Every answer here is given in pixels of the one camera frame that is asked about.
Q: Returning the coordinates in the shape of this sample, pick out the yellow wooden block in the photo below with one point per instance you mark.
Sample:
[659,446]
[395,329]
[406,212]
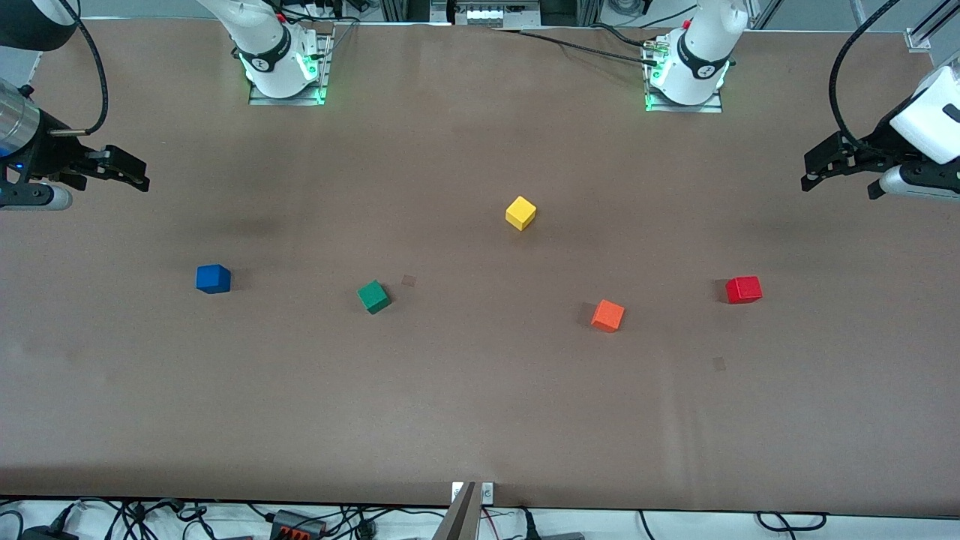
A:
[520,213]

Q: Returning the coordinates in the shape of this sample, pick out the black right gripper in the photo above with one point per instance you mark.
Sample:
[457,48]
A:
[46,152]

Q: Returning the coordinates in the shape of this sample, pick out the green wooden block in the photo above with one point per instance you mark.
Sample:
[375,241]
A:
[373,297]

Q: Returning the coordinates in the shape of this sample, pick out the red wooden block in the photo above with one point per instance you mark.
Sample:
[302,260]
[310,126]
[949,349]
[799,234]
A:
[744,290]

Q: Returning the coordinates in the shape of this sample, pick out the black orange connector block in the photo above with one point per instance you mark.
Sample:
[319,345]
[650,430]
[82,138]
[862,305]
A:
[296,523]

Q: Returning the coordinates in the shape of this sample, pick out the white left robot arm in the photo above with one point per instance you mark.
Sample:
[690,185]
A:
[701,45]

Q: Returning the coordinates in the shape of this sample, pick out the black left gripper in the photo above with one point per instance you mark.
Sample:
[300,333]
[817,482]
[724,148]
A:
[883,144]

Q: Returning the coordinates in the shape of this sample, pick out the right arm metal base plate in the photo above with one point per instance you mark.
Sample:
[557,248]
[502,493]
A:
[324,67]

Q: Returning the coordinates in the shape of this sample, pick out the small white bracket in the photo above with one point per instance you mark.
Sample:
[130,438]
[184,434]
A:
[487,492]
[457,491]

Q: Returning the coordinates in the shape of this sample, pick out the brown table mat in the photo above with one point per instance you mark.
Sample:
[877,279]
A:
[480,412]

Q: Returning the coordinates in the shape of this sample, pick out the aluminium frame profile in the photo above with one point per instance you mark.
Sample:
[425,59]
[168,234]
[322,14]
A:
[405,9]

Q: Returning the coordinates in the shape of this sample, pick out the grey metal terminal unit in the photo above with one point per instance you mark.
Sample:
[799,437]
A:
[495,15]

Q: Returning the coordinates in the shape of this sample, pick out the brown wooden strip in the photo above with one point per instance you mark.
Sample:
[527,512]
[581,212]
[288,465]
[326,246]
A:
[459,517]

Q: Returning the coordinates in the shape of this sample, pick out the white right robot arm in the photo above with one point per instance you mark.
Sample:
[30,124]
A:
[259,45]

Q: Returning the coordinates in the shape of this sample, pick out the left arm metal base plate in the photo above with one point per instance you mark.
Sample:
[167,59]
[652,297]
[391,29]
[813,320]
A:
[709,107]

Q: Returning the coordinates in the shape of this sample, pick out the aluminium corner bracket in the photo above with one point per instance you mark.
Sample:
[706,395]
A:
[919,39]

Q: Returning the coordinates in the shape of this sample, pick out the orange wooden block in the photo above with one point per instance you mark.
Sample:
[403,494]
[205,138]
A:
[607,316]

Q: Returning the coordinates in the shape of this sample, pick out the blue wooden block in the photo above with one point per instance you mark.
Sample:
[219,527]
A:
[213,279]

